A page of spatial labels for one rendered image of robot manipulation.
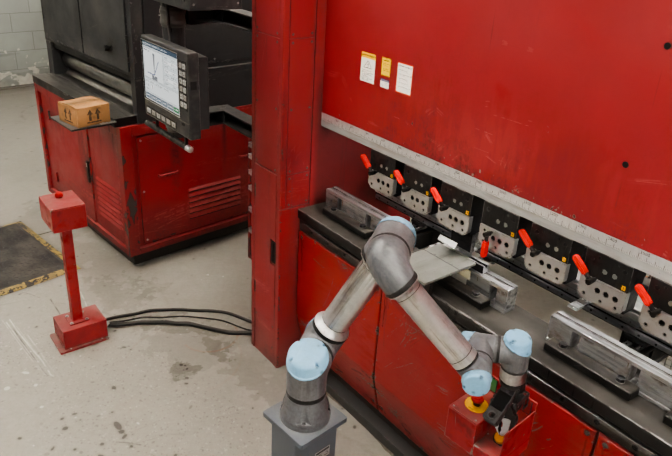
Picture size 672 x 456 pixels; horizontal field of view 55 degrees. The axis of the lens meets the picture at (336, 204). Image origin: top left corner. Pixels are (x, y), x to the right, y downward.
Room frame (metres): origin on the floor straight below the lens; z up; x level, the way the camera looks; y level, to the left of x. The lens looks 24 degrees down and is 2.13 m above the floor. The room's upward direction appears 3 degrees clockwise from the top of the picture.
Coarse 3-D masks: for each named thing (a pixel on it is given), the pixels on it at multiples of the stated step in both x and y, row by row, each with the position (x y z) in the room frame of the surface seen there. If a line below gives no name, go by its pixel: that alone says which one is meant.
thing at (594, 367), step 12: (552, 348) 1.72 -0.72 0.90; (564, 360) 1.68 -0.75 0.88; (576, 360) 1.65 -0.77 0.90; (588, 360) 1.66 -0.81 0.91; (588, 372) 1.61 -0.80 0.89; (600, 372) 1.60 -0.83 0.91; (612, 372) 1.60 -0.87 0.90; (612, 384) 1.55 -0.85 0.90; (624, 384) 1.55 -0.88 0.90; (624, 396) 1.52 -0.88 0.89
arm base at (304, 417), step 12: (288, 396) 1.46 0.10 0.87; (324, 396) 1.47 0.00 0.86; (288, 408) 1.45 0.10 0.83; (300, 408) 1.43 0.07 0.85; (312, 408) 1.44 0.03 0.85; (324, 408) 1.46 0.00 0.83; (288, 420) 1.43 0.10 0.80; (300, 420) 1.43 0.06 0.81; (312, 420) 1.43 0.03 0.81; (324, 420) 1.44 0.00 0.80; (300, 432) 1.42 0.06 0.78
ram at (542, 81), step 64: (384, 0) 2.51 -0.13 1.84; (448, 0) 2.26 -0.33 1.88; (512, 0) 2.06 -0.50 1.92; (576, 0) 1.89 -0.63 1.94; (640, 0) 1.75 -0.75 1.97; (448, 64) 2.23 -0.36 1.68; (512, 64) 2.03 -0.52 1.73; (576, 64) 1.86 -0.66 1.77; (640, 64) 1.72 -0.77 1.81; (384, 128) 2.46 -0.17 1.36; (448, 128) 2.21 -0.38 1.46; (512, 128) 2.00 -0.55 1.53; (576, 128) 1.83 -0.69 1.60; (640, 128) 1.68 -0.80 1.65; (512, 192) 1.97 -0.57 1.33; (576, 192) 1.79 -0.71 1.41; (640, 192) 1.65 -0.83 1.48
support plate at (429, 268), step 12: (420, 252) 2.12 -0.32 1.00; (432, 252) 2.13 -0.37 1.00; (444, 252) 2.14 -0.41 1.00; (456, 252) 2.14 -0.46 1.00; (420, 264) 2.03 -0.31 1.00; (432, 264) 2.04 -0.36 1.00; (444, 264) 2.04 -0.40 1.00; (456, 264) 2.05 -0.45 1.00; (468, 264) 2.05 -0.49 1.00; (420, 276) 1.95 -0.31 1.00; (432, 276) 1.95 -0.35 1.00; (444, 276) 1.96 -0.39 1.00
